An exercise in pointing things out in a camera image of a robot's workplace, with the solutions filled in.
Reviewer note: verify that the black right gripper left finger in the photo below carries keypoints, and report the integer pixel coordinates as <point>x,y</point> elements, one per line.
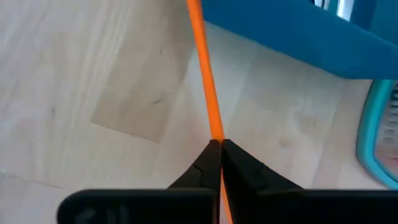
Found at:
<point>186,205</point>

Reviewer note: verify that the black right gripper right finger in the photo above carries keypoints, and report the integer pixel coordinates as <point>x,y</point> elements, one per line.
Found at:
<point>280,205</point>

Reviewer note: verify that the orange silicone spatula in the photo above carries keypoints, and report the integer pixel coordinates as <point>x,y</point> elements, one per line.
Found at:
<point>205,62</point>

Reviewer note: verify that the teal metal box grater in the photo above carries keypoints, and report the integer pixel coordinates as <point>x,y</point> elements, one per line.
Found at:
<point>368,133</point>

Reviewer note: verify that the blue plastic bin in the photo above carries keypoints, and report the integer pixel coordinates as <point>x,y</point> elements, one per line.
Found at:
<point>295,37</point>

